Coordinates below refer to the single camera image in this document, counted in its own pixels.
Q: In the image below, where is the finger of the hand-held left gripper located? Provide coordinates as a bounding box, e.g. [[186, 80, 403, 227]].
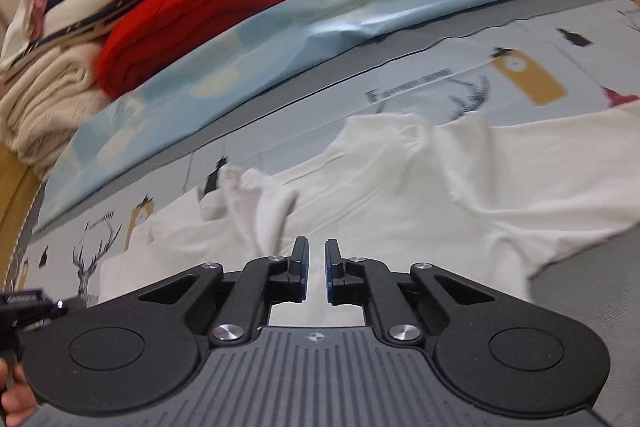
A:
[[0, 289, 68, 323]]

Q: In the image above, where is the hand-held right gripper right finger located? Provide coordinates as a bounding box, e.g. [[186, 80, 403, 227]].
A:
[[325, 238, 521, 345]]

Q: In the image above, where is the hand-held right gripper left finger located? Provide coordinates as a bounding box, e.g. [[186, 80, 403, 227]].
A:
[[120, 236, 308, 344]]

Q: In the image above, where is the white shirt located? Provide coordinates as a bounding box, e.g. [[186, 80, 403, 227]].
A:
[[97, 112, 640, 328]]

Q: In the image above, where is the person's left hand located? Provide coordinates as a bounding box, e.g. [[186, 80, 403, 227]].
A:
[[0, 363, 38, 427]]

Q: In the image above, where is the cream folded blanket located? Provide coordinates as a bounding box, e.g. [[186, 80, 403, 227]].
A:
[[0, 42, 118, 178]]

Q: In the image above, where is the light blue folded sheet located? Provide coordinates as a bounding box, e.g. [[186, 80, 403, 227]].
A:
[[37, 0, 601, 233]]

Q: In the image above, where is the red folded blanket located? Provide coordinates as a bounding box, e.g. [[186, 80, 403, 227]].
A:
[[96, 0, 303, 100]]

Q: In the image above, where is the white folded cloth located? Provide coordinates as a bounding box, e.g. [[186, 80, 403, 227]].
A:
[[0, 0, 126, 68]]

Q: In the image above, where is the pink cloth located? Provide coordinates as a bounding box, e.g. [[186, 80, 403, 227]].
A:
[[25, 0, 51, 38]]

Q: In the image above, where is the deer printed sheet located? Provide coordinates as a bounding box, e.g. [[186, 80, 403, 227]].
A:
[[5, 0, 640, 308]]

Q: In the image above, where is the wooden bed frame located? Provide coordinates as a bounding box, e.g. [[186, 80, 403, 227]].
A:
[[0, 0, 601, 293]]

